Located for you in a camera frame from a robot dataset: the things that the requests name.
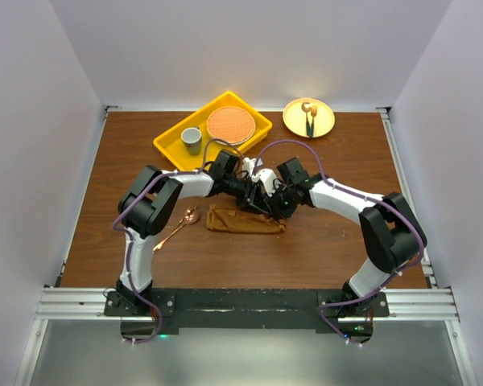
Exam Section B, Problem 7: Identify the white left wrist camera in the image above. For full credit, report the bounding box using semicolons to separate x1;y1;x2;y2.
241;157;256;175

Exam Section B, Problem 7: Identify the woven round coaster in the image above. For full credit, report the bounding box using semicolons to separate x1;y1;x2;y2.
206;106;256;145

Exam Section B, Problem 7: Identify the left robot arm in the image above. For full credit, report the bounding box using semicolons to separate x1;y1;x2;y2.
113;150;270;315

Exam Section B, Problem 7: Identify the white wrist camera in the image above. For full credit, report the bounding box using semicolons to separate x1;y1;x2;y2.
251;168;283;197
241;157;256;175

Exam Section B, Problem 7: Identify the yellow plastic tray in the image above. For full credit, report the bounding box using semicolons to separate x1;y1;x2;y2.
153;91;272;170

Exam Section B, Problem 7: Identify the brown cloth napkin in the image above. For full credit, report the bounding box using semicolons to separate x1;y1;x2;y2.
206;205;286;235

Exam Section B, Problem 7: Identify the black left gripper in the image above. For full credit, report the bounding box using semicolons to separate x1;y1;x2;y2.
222;174;270;216

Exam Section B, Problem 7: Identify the rose gold spoon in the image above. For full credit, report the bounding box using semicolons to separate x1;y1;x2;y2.
152;211;200;253

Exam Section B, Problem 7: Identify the yellow round plate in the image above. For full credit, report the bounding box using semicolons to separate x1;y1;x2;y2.
283;98;335;138

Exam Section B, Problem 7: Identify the grey ceramic cup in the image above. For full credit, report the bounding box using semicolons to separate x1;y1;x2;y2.
181;127;202;156

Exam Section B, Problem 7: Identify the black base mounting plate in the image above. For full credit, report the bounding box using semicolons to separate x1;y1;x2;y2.
104;289;390;342

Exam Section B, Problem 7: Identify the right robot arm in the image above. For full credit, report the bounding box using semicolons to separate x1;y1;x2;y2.
262;158;427;316

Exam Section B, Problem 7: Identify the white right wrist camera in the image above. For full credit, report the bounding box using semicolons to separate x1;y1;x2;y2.
251;168;283;197

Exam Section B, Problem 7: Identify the wooden fork green handle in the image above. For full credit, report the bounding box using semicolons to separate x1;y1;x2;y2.
308;105;318;138

